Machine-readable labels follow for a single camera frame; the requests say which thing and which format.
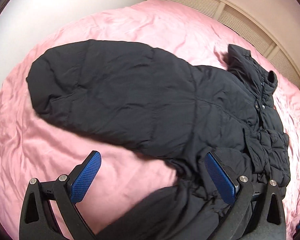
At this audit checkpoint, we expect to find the pink bed cover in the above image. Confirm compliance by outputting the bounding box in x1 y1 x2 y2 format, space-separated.
0 0 300 239

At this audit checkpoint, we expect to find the black puffer jacket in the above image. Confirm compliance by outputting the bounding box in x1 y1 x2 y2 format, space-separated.
26 40 290 239

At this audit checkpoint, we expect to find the beige louvered wall panel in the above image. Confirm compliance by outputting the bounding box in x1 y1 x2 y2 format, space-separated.
161 0 300 89

